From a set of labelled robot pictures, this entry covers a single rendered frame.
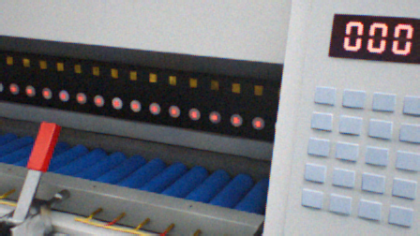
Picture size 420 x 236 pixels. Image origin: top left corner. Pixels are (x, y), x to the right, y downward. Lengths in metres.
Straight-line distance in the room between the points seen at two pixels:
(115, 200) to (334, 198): 0.19
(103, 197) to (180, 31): 0.16
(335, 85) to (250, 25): 0.06
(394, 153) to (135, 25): 0.17
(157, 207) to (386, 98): 0.20
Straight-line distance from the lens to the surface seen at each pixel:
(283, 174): 0.32
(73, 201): 0.47
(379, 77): 0.30
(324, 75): 0.31
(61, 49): 0.64
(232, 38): 0.34
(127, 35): 0.37
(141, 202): 0.43
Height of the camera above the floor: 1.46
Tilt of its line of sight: 3 degrees down
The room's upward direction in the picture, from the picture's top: 7 degrees clockwise
